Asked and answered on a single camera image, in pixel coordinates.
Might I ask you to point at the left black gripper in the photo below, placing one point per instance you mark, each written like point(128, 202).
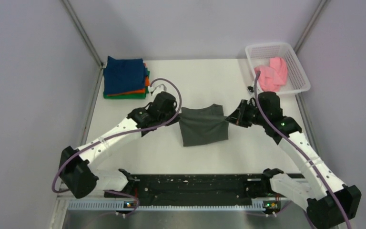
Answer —
point(177, 119)

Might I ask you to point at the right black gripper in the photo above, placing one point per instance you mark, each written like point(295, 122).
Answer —
point(238, 117)

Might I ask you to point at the dark grey t-shirt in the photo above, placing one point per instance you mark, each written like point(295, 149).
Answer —
point(203, 126)

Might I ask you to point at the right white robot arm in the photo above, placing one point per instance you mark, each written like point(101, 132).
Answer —
point(326, 199)

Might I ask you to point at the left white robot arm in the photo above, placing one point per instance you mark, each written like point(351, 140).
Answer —
point(79, 167)

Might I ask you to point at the folded green t-shirt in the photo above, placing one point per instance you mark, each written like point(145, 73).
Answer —
point(129, 94)

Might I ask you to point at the folded orange t-shirt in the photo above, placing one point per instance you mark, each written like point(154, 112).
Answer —
point(138, 90)

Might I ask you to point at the pink t-shirt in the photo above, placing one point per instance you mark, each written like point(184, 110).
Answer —
point(272, 76)

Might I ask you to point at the folded navy blue t-shirt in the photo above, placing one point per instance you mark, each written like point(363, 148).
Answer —
point(123, 75)

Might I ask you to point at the white plastic basket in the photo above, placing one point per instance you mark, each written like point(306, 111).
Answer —
point(260, 54)

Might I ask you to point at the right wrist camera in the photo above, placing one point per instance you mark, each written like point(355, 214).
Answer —
point(250, 89)

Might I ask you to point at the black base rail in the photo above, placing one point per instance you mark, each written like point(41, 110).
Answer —
point(199, 189)

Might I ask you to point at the white slotted cable duct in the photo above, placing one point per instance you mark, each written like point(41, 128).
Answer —
point(127, 205)

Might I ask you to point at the right aluminium frame post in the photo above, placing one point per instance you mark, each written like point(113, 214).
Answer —
point(311, 24)

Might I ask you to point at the aluminium frame post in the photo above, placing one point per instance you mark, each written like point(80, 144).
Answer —
point(81, 30)
point(311, 24)

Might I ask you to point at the left aluminium frame post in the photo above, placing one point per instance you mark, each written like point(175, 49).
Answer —
point(81, 30)

